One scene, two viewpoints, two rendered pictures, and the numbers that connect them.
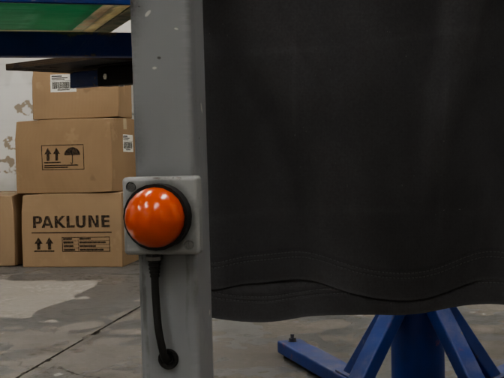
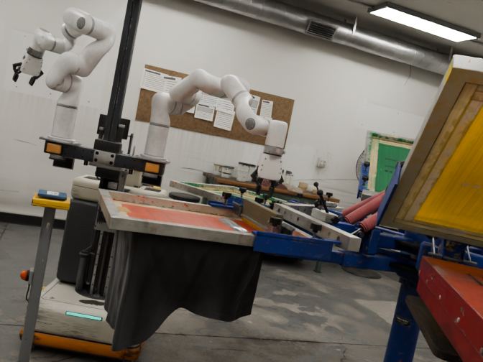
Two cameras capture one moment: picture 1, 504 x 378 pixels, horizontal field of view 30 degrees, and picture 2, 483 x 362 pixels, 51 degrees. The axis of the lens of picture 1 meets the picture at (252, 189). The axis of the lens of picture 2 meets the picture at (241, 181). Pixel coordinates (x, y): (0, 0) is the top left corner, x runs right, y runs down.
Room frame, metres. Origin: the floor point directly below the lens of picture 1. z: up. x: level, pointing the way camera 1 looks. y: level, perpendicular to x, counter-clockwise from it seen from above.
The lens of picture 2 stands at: (0.23, -1.88, 1.29)
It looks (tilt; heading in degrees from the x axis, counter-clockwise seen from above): 4 degrees down; 58
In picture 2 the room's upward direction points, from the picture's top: 11 degrees clockwise
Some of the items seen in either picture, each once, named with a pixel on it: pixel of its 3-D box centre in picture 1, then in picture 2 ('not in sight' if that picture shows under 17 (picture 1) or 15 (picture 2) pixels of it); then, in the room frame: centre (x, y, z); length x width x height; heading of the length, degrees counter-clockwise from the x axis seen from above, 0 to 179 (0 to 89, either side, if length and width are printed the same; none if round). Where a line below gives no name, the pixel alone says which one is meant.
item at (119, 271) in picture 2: (377, 94); (118, 271); (0.87, -0.12, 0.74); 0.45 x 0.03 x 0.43; 79
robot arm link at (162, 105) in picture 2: not in sight; (164, 109); (1.13, 0.40, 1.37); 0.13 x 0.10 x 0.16; 22
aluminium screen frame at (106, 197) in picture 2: not in sight; (206, 220); (1.16, -0.17, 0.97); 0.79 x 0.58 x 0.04; 169
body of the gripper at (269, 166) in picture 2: not in sight; (269, 165); (1.37, -0.22, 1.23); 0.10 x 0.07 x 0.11; 169
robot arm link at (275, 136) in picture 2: not in sight; (270, 132); (1.37, -0.18, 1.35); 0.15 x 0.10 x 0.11; 112
